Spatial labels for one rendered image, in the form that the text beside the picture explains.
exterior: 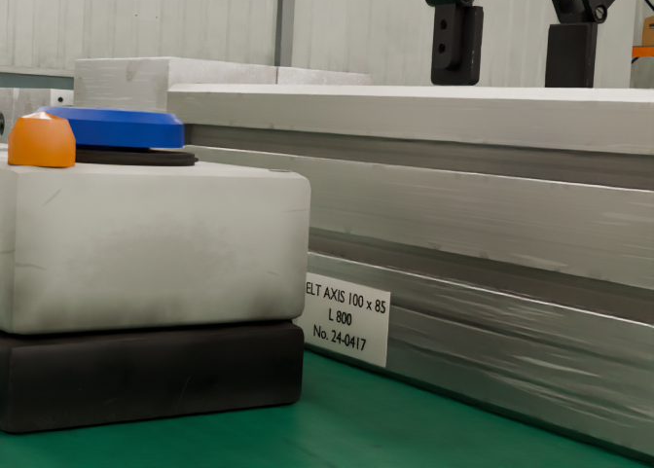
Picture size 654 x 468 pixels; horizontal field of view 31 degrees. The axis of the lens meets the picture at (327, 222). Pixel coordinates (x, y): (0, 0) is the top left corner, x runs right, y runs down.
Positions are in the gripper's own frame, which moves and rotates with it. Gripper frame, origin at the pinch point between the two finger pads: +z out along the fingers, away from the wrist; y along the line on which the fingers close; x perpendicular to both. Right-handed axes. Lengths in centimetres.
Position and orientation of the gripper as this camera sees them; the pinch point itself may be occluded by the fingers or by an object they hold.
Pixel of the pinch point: (514, 67)
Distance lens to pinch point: 64.8
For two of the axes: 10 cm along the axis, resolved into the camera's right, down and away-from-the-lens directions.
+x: 5.8, 1.0, -8.1
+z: -0.6, 9.9, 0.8
